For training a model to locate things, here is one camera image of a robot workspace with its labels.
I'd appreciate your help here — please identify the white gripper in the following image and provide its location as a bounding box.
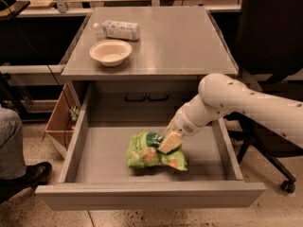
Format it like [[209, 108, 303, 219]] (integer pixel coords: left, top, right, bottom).
[[158, 108, 199, 154]]

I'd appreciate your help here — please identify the green rice chip bag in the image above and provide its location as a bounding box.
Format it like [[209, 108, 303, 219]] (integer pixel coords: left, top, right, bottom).
[[127, 131, 187, 171]]

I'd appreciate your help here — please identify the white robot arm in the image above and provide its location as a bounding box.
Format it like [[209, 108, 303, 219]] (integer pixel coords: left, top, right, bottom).
[[158, 74, 303, 154]]

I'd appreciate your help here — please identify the open grey top drawer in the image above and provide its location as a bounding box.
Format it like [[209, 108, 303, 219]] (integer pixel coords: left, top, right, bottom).
[[37, 84, 265, 210]]

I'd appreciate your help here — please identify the grey cabinet with counter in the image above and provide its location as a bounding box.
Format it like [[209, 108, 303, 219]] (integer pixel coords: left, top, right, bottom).
[[62, 7, 238, 125]]

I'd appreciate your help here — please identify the white paper bowl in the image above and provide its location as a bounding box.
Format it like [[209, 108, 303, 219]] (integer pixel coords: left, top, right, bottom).
[[89, 40, 132, 67]]

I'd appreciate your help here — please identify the brown cardboard box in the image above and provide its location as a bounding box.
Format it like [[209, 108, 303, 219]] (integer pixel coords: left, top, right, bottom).
[[45, 84, 77, 151]]

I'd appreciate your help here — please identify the clear plastic water bottle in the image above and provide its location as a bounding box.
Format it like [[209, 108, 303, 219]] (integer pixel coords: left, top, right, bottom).
[[93, 20, 140, 41]]

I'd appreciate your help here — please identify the black leather shoe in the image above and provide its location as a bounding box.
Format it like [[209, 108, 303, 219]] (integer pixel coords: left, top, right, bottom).
[[0, 162, 52, 203]]

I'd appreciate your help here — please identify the black office chair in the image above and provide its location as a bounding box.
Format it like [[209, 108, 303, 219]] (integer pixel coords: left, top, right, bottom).
[[230, 0, 303, 194]]

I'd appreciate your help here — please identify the person's leg in jeans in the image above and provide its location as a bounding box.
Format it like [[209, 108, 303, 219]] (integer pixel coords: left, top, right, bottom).
[[0, 108, 27, 180]]

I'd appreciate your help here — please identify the black lower drawer handle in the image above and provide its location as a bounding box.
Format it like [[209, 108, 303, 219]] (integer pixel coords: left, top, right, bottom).
[[124, 92, 169, 102]]

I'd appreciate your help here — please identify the black cable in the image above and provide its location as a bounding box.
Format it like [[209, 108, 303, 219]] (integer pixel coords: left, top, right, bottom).
[[46, 65, 77, 149]]

